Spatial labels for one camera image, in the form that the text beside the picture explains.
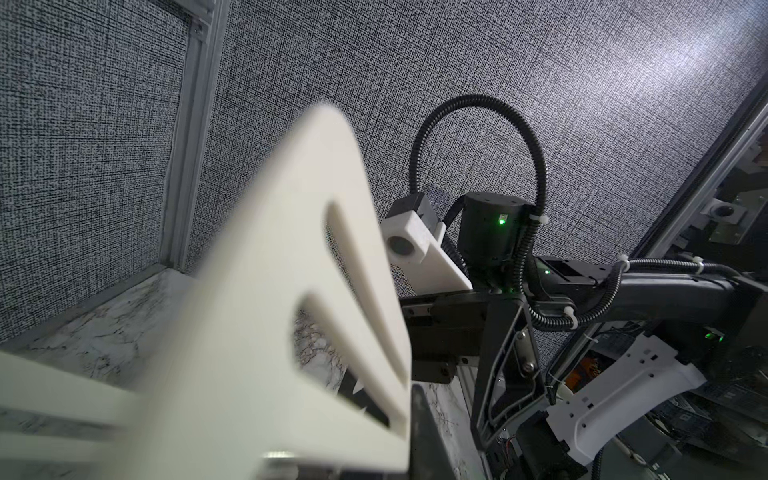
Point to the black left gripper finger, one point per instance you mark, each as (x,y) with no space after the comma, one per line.
(429,459)

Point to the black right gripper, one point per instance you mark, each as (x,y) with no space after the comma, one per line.
(494,328)

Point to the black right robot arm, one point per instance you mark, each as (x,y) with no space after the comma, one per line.
(699,322)

